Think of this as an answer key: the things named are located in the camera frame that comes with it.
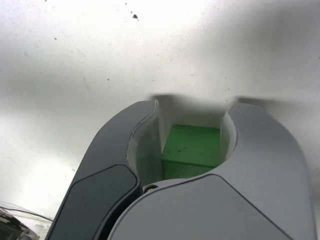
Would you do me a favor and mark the green cube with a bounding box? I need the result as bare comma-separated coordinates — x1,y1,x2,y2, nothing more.
161,124,222,181

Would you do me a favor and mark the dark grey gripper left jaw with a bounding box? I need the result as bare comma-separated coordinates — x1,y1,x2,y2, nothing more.
46,99,166,240

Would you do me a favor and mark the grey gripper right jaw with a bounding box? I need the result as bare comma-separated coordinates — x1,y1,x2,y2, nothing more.
106,101,313,240

